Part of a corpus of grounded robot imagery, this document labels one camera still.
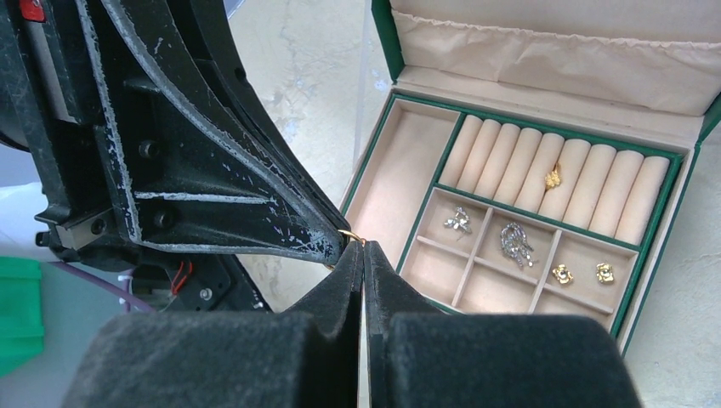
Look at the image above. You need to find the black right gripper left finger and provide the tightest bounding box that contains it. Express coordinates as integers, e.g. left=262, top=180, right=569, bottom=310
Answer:
left=62, top=242, right=364, bottom=407

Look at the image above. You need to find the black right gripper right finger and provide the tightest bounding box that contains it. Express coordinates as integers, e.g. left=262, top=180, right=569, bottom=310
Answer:
left=363, top=241, right=641, bottom=407

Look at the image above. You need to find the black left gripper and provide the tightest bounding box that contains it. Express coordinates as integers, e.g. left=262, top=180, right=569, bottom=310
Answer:
left=1, top=1, right=349, bottom=270

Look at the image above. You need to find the small gold ring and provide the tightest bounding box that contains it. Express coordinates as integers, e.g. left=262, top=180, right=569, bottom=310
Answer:
left=323, top=228, right=368, bottom=271

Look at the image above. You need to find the silver drop earring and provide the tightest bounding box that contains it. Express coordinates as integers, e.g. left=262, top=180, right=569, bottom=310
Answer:
left=443, top=207, right=473, bottom=235

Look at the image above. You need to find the small gold stud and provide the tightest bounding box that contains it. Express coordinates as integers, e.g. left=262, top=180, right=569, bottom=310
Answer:
left=551, top=263, right=574, bottom=286

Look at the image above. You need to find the gold hoop ring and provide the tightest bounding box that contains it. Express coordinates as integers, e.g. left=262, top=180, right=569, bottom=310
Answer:
left=543, top=161, right=563, bottom=191

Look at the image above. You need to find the green jewelry box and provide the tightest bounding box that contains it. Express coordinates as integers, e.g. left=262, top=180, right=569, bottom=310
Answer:
left=342, top=1, right=720, bottom=349

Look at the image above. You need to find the green cloth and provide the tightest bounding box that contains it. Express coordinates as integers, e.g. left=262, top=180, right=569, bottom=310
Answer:
left=1, top=257, right=45, bottom=376

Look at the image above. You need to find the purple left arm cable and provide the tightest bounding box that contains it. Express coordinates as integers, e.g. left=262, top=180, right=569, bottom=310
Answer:
left=50, top=259, right=156, bottom=315

